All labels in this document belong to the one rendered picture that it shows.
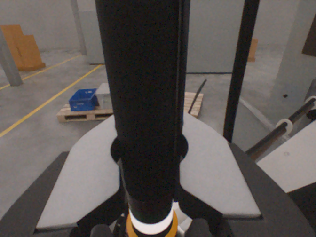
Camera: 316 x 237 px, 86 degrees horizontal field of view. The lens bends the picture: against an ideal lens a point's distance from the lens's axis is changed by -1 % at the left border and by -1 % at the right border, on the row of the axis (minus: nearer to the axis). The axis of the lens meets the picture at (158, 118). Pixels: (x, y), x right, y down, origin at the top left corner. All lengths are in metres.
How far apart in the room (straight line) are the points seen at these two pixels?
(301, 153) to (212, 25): 5.38
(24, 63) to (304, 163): 8.51
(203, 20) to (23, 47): 6.44
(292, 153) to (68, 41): 13.78
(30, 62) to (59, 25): 6.13
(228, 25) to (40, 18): 11.86
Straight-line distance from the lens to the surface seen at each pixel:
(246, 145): 1.47
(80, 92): 3.93
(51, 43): 14.58
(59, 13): 13.98
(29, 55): 8.38
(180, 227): 0.20
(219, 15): 5.82
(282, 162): 0.55
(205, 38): 5.75
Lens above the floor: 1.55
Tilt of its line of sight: 30 degrees down
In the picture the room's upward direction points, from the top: 1 degrees counter-clockwise
